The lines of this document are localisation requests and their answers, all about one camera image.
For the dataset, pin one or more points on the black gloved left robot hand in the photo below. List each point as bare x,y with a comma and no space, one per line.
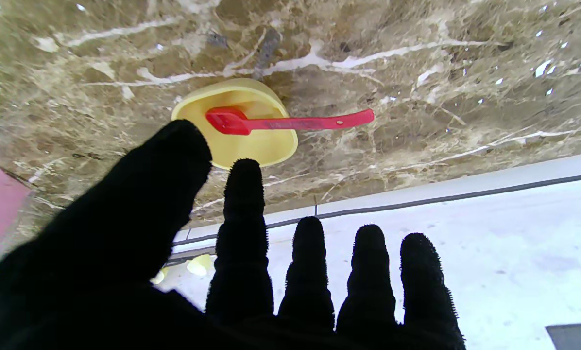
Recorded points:
101,272

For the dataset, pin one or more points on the red plastic measuring spoon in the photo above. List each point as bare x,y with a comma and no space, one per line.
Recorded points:
295,124

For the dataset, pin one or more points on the yellow fruit piece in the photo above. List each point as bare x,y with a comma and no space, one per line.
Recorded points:
198,265
159,277

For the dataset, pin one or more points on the yellow plastic bowl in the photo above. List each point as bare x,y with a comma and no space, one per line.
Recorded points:
261,146

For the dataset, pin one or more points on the white base cabinet row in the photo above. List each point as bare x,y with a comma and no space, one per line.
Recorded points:
465,182

